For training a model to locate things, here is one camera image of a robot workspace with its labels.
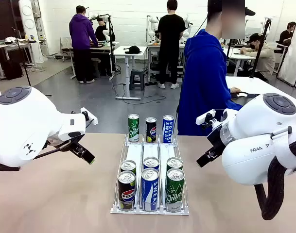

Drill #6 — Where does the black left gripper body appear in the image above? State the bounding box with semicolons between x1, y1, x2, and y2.
47;133;86;151

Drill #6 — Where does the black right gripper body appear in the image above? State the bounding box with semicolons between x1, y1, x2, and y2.
206;130;227;156

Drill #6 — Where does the green Chilsung can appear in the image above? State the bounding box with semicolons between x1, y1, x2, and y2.
127;114;140;143
165;168;186;213
166;157;184;172

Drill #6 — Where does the black serving tray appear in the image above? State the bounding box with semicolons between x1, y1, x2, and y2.
231;91;261;99

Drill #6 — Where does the right forearm blue sleeve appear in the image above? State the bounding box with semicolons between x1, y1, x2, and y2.
218;70;235;98

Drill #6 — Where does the person in blue hoodie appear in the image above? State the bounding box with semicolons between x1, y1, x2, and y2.
177;0;247;136

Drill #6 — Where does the seated person beige jacket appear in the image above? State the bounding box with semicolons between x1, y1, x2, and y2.
240;33;276;82

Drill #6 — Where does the person in purple hoodie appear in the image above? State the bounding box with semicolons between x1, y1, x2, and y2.
69;5;99;84

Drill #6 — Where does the seated person in black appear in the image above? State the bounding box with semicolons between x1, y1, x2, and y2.
95;17;110;41

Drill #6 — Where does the person in black t-shirt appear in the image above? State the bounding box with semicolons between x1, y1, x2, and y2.
157;0;187;90

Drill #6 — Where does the person in black clothes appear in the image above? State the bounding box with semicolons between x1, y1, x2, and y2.
278;21;296;47

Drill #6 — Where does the green can second row left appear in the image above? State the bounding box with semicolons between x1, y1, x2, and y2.
120;160;137;176

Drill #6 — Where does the blue Pocari Sweat can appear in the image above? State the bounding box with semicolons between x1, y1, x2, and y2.
140;167;160;212
143;157;160;172
162;115;175;144

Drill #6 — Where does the white can dispenser rack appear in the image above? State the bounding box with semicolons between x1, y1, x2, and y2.
110;133;190;216

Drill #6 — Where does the black Pepsi can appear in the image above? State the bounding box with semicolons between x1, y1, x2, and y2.
145;117;157;143
118;170;137;211

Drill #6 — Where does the large white table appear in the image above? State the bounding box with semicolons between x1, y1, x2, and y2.
225;76;296;98

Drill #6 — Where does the black light stand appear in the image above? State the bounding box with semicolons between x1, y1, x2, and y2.
226;38;236;74

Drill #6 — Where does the white office desk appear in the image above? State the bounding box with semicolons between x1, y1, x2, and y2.
222;47;258;76

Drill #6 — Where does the black bag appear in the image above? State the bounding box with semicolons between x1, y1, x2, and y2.
3;59;24;81

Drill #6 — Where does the grey plastic stool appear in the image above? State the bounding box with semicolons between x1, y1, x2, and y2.
130;69;145;91

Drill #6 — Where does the black microphone stand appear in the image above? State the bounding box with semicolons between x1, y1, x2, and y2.
11;27;52;97

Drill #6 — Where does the white chair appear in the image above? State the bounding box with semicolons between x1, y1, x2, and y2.
60;36;74;63

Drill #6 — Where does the white workbench desk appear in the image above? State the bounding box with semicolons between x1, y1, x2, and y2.
70;41;121;80

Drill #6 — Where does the white standing desk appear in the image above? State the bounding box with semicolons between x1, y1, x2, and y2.
112;46;148;101

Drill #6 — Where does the white cluttered side table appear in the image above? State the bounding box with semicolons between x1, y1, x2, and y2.
0;41;37;78

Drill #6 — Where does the black cap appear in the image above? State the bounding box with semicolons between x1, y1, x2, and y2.
124;45;142;54

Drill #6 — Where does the white desk with orange items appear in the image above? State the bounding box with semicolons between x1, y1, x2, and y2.
145;42;187;83

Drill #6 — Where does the black tripod pole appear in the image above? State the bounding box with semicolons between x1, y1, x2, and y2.
106;15;118;81

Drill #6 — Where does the white tower air conditioner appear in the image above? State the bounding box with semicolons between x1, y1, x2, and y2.
18;0;48;63

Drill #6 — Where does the thin black cable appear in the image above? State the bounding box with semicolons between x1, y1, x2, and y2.
35;145;73;160

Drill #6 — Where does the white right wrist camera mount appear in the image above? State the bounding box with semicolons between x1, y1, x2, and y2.
195;109;223;130

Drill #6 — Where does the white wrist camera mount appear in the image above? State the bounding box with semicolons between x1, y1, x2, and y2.
80;110;99;126
195;109;223;130

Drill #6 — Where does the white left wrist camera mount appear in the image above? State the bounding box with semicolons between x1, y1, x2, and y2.
80;110;99;126

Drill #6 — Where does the black left arm cable sleeve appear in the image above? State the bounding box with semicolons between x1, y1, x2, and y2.
0;160;21;172

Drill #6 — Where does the black arm cable sleeve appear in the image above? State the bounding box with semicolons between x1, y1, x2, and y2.
0;160;21;172
254;138;296;221

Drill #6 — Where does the black right arm cable sleeve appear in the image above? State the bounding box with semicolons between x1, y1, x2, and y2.
254;138;296;221

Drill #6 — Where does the black camera tripod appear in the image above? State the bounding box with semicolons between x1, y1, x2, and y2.
250;18;272;79

